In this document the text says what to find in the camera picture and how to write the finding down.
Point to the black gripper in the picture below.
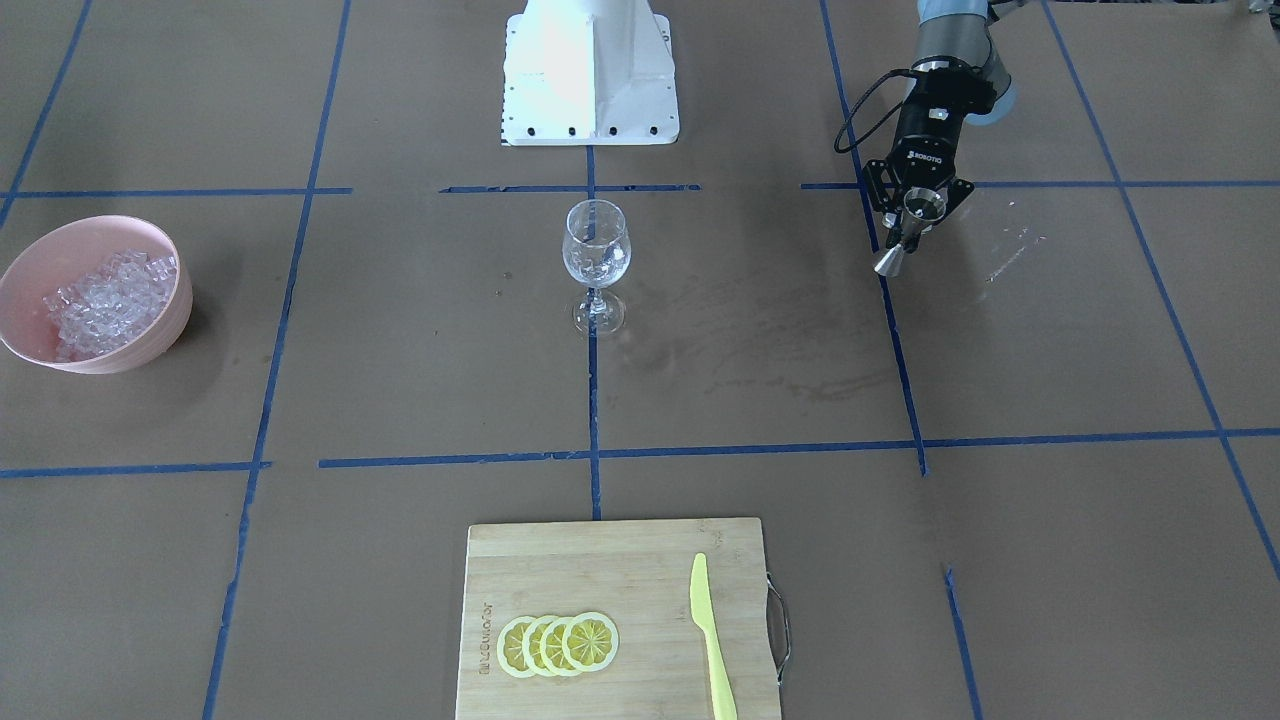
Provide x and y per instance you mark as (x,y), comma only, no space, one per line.
(921,143)

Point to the steel double jigger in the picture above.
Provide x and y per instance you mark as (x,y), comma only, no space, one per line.
(911,214)

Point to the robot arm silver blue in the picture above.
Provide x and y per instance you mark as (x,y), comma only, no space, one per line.
(957,32)

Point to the clear wine glass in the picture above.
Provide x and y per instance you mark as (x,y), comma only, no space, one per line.
(596,251)

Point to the clear ice cubes pile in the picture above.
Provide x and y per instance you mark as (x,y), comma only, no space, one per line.
(111,306)

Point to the bamboo cutting board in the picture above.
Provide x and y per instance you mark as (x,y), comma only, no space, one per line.
(636,572)

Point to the yellow plastic knife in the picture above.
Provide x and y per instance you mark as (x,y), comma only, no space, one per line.
(702,614)

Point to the lemon slice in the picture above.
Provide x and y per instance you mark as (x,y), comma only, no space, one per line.
(551,648)
(511,655)
(590,642)
(532,647)

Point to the pink bowl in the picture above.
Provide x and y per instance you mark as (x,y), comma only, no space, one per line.
(64,255)

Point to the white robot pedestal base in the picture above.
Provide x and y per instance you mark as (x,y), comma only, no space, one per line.
(589,73)

